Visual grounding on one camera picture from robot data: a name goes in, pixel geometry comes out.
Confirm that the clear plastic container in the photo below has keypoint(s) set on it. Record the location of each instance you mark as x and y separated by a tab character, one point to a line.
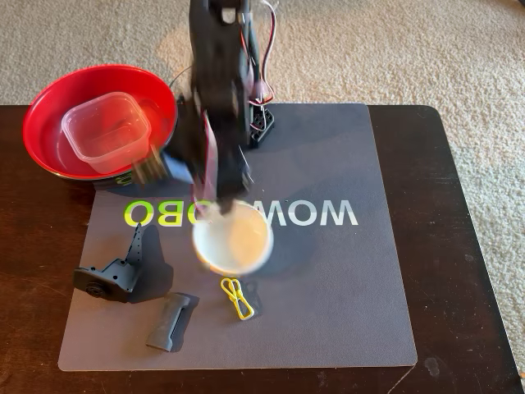
106	131

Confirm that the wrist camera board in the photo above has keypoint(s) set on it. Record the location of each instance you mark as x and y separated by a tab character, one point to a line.
176	168

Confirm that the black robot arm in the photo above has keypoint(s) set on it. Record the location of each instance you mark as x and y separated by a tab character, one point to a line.
213	61

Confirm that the black printed gripper jaw part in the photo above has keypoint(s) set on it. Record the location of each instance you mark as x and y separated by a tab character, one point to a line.
115	275

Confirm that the small cream cup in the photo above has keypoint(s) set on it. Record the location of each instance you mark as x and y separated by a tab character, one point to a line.
238	250

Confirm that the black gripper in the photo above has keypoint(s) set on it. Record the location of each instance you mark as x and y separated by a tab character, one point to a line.
232	180

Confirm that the red bowl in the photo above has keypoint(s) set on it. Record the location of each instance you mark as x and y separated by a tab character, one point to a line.
49	123

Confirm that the grey WOWROBO mat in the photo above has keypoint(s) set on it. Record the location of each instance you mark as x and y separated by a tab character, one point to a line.
328	287

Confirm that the black perforated arm base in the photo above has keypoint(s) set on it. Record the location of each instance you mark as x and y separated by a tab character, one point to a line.
262	123

